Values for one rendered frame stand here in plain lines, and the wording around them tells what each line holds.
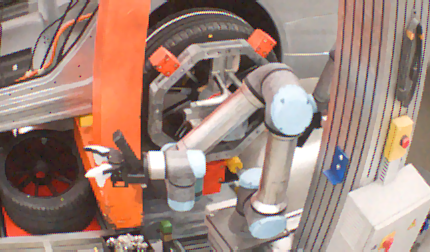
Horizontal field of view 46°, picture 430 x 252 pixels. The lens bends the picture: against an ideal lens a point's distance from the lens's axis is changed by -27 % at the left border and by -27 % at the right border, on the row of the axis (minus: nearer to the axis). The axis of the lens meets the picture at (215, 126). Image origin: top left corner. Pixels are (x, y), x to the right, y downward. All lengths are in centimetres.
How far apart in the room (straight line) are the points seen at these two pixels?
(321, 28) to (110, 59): 132
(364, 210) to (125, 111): 97
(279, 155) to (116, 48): 64
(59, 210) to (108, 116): 68
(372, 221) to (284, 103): 45
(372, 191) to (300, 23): 140
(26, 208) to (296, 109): 147
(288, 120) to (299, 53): 141
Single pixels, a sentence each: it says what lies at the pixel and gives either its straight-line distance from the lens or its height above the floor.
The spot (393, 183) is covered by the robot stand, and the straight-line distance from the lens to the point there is 187.
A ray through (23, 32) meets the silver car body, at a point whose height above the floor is 91.
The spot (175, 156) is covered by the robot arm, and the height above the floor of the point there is 125.
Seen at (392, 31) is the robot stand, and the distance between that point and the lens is 154.
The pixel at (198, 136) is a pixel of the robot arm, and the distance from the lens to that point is 191.
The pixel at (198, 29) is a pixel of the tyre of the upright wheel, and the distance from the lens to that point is 260.
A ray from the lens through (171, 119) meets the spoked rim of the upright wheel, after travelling 300.
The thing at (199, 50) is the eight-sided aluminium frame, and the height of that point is 112.
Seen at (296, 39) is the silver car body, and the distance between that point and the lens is 305.
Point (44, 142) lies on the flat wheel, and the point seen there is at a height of 48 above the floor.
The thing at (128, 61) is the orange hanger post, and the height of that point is 129.
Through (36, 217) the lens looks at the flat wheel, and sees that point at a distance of 275.
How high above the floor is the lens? 235
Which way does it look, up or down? 35 degrees down
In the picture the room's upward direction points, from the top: 6 degrees clockwise
